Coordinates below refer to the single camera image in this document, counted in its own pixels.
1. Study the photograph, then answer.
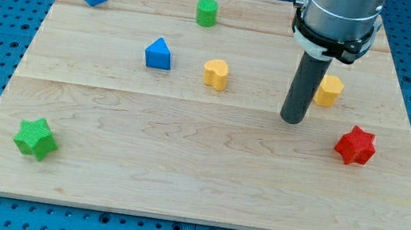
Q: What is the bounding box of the black clamp ring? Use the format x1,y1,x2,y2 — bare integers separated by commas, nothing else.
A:
287,6,382,69

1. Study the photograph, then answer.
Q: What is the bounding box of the red star block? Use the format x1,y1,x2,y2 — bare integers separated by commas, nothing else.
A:
334,125,376,165

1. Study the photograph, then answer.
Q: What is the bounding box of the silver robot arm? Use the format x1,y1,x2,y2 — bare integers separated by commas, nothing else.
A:
280,0,387,125

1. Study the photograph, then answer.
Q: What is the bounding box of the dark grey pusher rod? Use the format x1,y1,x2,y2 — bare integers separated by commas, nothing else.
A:
280,53,331,125

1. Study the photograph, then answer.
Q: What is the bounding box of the yellow hexagon block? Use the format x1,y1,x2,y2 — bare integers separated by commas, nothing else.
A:
313,75,345,107

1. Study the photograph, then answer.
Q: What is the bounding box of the green star block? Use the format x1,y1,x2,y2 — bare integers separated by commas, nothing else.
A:
14,118,58,161

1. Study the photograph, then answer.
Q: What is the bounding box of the yellow heart block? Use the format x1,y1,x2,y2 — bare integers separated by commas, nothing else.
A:
203,59,229,91

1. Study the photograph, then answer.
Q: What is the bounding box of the wooden board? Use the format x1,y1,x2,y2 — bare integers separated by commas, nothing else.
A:
0,0,411,230

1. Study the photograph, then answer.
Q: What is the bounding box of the green cylinder block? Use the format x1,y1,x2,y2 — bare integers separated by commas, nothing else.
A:
196,0,219,28

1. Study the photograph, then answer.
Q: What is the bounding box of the blue triangle block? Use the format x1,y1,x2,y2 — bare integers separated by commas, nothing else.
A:
144,37,172,70

